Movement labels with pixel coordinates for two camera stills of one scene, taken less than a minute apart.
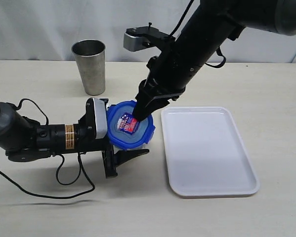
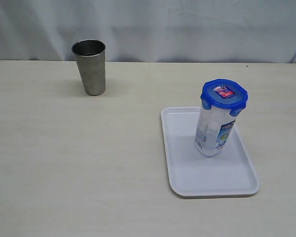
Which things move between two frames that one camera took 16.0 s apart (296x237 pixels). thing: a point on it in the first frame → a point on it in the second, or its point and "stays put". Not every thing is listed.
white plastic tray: [205, 153] stays put
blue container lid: [123, 131] → [224, 94]
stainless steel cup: [90, 55] stays put
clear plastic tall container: [116, 149] → [214, 127]
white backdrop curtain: [44, 30] stays put
